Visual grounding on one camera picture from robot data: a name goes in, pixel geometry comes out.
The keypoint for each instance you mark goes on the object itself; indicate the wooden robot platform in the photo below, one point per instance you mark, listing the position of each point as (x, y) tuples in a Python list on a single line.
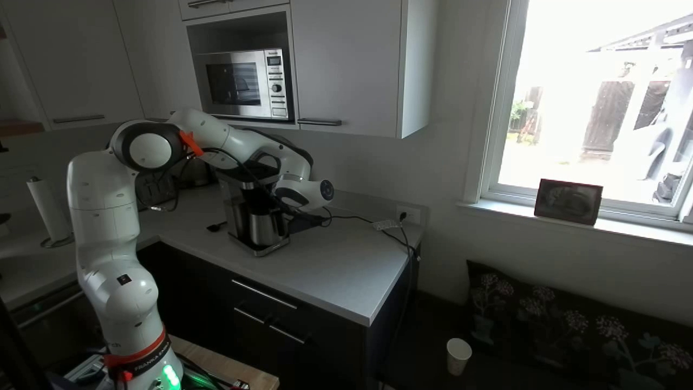
[(229, 365)]

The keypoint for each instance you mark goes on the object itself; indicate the black drawer cabinet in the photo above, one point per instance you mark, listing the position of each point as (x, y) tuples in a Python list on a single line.
[(218, 303)]

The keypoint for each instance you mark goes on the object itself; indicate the small black countertop object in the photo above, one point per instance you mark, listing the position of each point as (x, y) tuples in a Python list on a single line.
[(218, 225)]

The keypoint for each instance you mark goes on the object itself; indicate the white window frame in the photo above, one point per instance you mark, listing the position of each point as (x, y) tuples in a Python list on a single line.
[(499, 108)]

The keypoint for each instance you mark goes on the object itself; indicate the dark countertop appliance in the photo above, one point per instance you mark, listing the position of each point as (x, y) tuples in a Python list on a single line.
[(196, 181)]

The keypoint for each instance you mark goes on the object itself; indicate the silver microwave oven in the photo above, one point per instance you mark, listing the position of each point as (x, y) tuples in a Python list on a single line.
[(241, 82)]

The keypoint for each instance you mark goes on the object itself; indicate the white wall outlet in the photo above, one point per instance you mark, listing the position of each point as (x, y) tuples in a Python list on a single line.
[(408, 215)]

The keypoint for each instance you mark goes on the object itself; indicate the dark floral cushion bench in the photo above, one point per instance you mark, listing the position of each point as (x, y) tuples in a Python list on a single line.
[(563, 333)]

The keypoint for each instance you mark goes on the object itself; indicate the white microwave niche cabinet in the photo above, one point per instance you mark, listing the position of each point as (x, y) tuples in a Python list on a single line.
[(218, 14)]

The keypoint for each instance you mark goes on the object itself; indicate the white wall cabinet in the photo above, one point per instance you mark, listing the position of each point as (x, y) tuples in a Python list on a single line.
[(346, 66), (71, 58)]

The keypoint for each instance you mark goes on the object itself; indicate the white paper cup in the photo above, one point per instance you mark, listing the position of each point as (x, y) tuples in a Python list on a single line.
[(457, 359)]

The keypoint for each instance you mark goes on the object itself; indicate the wooden wall shelf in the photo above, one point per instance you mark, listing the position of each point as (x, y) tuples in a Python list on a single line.
[(17, 129)]

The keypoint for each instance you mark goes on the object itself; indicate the dark picture frame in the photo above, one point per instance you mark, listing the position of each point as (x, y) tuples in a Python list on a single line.
[(568, 203)]

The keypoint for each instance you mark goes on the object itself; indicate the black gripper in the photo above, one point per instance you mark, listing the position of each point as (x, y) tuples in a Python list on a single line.
[(304, 218)]

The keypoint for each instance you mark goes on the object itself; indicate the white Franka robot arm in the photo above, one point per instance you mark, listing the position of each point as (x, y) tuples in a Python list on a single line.
[(108, 238)]

